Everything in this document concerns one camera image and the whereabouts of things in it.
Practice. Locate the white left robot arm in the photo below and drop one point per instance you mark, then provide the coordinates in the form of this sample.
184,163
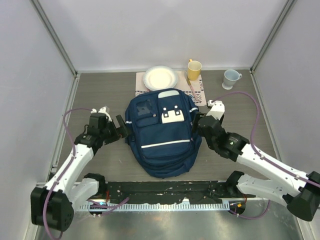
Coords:
53,205

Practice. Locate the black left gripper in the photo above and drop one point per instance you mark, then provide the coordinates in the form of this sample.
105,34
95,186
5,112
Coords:
123,129

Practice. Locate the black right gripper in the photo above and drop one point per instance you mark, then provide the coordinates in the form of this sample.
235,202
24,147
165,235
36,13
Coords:
197,116

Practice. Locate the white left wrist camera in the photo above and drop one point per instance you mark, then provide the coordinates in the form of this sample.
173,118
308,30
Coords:
104,110

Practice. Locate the light blue mug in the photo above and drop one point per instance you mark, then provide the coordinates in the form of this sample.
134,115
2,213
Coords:
230,78

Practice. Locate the pink handled table knife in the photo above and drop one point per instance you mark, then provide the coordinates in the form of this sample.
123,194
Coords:
190,86

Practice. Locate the slotted cable duct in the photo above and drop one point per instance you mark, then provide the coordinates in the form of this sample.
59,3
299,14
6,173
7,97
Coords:
183,206

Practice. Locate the white paper plate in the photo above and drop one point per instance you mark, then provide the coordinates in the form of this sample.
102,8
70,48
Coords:
160,77

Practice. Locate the blue student backpack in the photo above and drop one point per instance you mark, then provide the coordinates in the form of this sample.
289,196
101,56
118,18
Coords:
161,139

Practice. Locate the yellow mug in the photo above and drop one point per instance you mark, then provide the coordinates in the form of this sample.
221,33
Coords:
194,68

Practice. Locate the patterned cloth placemat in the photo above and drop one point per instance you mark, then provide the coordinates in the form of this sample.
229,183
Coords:
182,85

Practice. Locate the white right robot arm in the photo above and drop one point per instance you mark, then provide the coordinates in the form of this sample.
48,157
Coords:
297,190

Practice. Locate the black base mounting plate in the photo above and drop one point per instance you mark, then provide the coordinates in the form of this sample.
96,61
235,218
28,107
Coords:
169,192

